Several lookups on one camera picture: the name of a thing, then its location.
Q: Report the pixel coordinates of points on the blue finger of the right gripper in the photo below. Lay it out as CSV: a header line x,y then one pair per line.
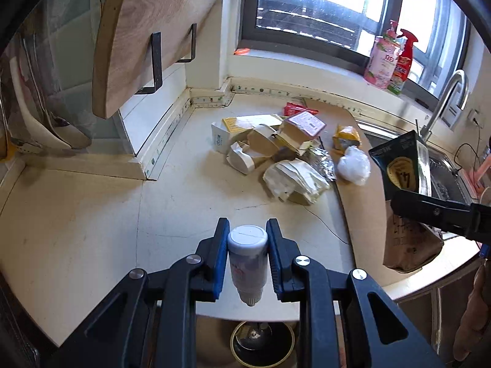
x,y
448,216

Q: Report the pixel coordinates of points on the person right hand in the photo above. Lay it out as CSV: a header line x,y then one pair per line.
x,y
476,317

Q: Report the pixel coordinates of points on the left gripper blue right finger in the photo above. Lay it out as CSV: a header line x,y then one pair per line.
x,y
282,253

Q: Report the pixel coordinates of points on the wooden cutting board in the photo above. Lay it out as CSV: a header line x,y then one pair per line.
x,y
136,41

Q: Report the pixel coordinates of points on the red spray bottle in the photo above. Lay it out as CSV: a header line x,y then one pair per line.
x,y
404,63

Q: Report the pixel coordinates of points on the round black trash bin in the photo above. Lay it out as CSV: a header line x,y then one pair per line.
x,y
262,344

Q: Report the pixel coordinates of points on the white plastic bottle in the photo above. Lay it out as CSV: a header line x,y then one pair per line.
x,y
247,247

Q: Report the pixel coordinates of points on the orange small object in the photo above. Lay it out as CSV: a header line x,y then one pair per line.
x,y
241,51

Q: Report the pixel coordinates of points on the brown paper cup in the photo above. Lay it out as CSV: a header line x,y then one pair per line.
x,y
262,140

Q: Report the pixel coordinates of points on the white printed small box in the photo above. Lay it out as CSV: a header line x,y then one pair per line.
x,y
220,137

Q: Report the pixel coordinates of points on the chrome kitchen faucet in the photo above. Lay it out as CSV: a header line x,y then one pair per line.
x,y
459,78

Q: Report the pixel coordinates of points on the crumpled white paper bag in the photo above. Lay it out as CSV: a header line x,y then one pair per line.
x,y
295,180

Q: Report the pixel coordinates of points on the red snack wrapper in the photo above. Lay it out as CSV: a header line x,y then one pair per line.
x,y
291,109

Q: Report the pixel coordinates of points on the yellow crumpled wrapper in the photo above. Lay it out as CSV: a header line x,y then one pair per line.
x,y
345,136

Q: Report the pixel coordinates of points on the aluminium foil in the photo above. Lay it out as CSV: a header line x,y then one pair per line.
x,y
322,162

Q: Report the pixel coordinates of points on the yellow carton box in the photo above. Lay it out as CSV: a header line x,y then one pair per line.
x,y
239,124

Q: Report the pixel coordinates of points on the pink refill pouch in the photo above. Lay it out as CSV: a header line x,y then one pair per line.
x,y
383,57

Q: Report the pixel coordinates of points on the white plastic bag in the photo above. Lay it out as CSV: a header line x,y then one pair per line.
x,y
354,166

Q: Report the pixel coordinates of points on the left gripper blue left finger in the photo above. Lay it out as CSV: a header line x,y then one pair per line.
x,y
213,252

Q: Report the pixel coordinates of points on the steel sink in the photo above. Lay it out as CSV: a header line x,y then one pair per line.
x,y
446,183

